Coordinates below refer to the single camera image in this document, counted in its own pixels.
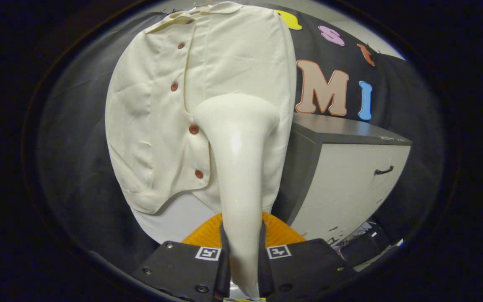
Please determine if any grey cabinet with drawer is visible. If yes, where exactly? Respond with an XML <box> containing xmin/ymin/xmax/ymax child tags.
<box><xmin>272</xmin><ymin>112</ymin><xmax>413</xmax><ymax>248</ymax></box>

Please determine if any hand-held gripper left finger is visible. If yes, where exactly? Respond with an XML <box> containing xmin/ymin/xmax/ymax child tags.
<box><xmin>132</xmin><ymin>213</ymin><xmax>230</xmax><ymax>302</ymax></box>

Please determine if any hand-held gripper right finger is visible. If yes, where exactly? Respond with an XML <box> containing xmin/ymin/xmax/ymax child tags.
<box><xmin>258</xmin><ymin>212</ymin><xmax>356</xmax><ymax>301</ymax></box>

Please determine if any white garment steamer nozzle with hose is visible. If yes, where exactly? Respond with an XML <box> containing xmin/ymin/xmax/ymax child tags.
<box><xmin>193</xmin><ymin>93</ymin><xmax>280</xmax><ymax>299</ymax></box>

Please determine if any cream button-up shirt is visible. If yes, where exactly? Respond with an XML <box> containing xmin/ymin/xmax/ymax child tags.
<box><xmin>105</xmin><ymin>1</ymin><xmax>297</xmax><ymax>215</ymax></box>

